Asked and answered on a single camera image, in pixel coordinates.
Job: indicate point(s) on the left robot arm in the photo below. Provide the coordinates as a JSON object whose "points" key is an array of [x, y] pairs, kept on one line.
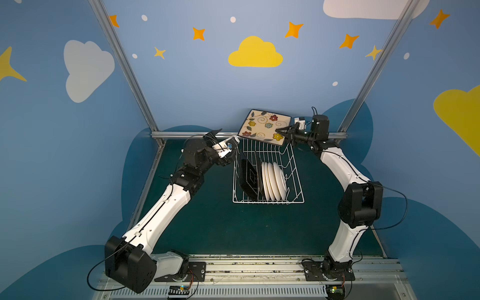
{"points": [[128, 259]]}

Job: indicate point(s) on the aluminium frame post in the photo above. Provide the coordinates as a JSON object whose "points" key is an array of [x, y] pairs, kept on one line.
{"points": [[389, 46], [103, 18]]}

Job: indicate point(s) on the left controller board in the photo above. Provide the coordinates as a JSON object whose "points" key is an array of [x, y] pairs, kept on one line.
{"points": [[178, 293]]}

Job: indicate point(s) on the white round plate leftmost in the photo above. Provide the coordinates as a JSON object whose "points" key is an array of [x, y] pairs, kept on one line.
{"points": [[264, 182]]}

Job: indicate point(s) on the white round plate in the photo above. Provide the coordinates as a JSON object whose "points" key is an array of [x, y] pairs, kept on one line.
{"points": [[273, 182], [264, 182], [280, 180], [269, 185]]}

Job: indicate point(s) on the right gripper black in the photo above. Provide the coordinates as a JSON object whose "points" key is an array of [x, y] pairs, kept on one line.
{"points": [[294, 135]]}

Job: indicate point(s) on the controller board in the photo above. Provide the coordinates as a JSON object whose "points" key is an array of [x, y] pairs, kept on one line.
{"points": [[335, 292], [178, 293]]}

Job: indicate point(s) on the front aluminium rail bed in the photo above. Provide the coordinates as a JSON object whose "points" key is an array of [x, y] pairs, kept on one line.
{"points": [[278, 277]]}

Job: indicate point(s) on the white wire dish rack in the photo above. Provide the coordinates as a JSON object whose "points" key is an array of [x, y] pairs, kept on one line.
{"points": [[283, 156]]}

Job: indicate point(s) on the left aluminium frame post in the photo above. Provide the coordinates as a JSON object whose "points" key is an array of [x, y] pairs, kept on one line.
{"points": [[103, 18]]}

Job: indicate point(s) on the black square floral plate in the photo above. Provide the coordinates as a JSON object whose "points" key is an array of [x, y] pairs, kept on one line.
{"points": [[249, 179], [261, 126]]}

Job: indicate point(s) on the right controller board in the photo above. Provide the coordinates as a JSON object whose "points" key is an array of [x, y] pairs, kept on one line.
{"points": [[335, 292]]}

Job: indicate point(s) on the white round plate rightmost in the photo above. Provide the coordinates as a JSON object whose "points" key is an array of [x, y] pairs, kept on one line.
{"points": [[280, 180]]}

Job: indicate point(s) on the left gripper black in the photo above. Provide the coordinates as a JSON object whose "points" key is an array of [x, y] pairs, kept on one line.
{"points": [[214, 142]]}

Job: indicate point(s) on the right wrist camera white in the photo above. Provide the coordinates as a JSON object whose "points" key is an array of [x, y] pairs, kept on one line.
{"points": [[300, 122]]}

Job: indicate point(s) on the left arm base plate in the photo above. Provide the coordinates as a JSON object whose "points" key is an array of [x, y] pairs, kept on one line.
{"points": [[195, 271]]}

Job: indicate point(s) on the right aluminium frame post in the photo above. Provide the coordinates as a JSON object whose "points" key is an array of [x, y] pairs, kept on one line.
{"points": [[389, 46]]}

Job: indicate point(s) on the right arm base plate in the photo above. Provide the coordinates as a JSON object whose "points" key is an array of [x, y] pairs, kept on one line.
{"points": [[326, 271]]}

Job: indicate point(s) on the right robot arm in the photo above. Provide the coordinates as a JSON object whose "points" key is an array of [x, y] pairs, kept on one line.
{"points": [[361, 202]]}

